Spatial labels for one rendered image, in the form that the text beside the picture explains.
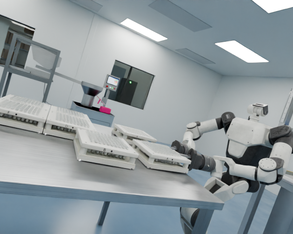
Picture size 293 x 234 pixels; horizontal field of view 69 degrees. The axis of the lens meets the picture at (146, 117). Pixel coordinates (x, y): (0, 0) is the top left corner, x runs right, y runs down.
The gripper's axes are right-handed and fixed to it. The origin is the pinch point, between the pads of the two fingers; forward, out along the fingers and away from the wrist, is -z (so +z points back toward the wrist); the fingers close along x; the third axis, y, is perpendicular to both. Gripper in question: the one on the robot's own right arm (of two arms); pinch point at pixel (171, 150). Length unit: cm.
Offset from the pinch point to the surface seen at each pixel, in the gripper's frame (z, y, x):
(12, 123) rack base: -67, 50, 4
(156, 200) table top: -51, -20, 8
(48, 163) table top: -73, 12, 6
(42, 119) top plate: -58, 43, -1
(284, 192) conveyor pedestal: 130, -72, 20
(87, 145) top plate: -59, 11, 0
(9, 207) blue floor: -20, 107, 91
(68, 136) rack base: -47, 35, 5
